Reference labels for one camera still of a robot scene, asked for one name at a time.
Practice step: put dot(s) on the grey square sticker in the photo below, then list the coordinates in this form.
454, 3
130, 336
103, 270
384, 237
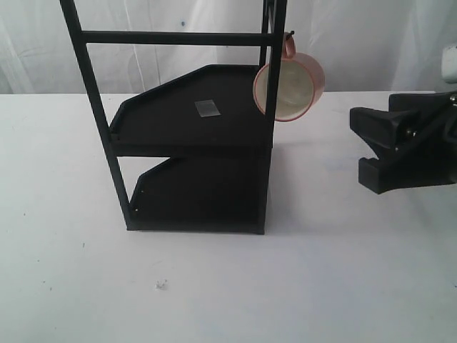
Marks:
207, 108

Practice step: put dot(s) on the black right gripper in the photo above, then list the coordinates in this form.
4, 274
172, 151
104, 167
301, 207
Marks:
415, 129

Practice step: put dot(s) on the black metal shelf rack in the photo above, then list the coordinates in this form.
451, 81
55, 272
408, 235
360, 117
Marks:
174, 171

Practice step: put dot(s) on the small white debris scrap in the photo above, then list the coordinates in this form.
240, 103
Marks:
161, 284

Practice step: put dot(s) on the white backdrop curtain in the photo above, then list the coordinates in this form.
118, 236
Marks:
361, 45

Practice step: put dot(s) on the pink ceramic mug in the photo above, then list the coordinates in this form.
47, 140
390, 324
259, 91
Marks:
301, 82

